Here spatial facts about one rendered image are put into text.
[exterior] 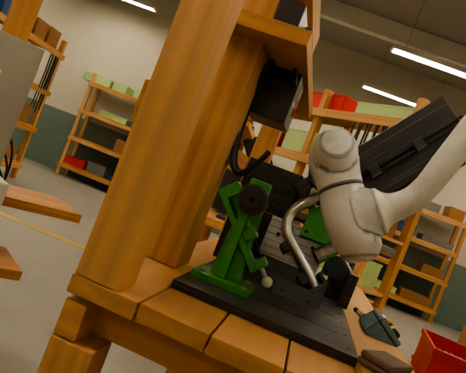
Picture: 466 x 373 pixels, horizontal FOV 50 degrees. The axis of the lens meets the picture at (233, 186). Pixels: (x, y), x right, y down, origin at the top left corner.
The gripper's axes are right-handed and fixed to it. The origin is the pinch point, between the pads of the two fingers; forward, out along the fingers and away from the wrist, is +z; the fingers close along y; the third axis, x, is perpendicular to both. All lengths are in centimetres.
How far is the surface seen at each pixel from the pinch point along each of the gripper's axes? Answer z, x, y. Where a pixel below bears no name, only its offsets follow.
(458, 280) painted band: 903, -376, -71
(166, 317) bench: -49, 44, -21
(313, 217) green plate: 4.4, 3.0, -4.5
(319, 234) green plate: 4.4, 3.4, -9.8
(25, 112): 501, 230, 391
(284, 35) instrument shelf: -37.1, -1.6, 30.9
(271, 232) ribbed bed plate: 6.2, 16.0, -3.4
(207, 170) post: -19.1, 27.0, 13.1
